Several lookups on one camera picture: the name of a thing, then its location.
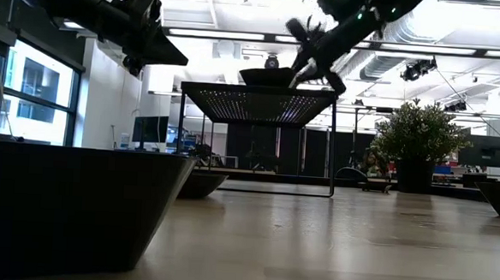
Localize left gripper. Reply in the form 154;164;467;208
102;0;193;69

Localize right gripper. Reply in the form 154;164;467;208
289;16;372;98

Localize glossy black shaped plate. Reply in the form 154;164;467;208
237;64;299;89

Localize long ceiling light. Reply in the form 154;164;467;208
164;25;500;61

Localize black perforated metal shelf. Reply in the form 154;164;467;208
174;80;341;199

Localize black computer monitor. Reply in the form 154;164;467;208
457;133;500;170
130;113;170;152

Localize potted green plant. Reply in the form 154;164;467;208
368;95;474;198

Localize black oval plate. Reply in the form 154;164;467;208
176;167;230;202

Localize black plate with slanted sides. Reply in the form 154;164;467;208
0;132;200;280

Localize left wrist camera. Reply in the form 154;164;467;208
121;52;148;79

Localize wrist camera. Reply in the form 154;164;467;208
283;15;327;49
121;52;148;79

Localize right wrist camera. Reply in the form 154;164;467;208
283;15;327;49

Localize black ceiling camera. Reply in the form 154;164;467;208
399;57;438;85
263;53;281;70

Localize silver ventilation duct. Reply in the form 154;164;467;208
359;8;438;86

